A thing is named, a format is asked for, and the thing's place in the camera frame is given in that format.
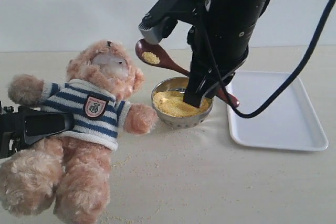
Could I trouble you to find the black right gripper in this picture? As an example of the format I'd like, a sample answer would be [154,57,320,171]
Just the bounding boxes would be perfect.
[183,0,269,108]

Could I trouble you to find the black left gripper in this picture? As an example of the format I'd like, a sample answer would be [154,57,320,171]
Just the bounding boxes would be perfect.
[1,106,74,158]

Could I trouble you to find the dark red wooden spoon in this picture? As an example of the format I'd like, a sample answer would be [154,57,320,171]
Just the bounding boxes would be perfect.
[135,39,239,108]

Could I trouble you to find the tan teddy bear striped sweater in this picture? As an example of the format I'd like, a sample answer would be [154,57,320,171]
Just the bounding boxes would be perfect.
[1,39,158,223]

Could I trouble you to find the yellow millet grains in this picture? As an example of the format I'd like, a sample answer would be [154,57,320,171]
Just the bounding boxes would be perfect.
[153,90,210,118]

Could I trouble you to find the steel bowl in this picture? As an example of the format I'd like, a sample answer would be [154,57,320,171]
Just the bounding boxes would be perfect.
[151,77,213,129]

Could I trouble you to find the white plastic tray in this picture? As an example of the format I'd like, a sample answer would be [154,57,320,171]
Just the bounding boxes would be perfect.
[227,71,329,152]

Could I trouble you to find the black cable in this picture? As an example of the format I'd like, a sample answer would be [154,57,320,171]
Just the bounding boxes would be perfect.
[196,0,336,119]

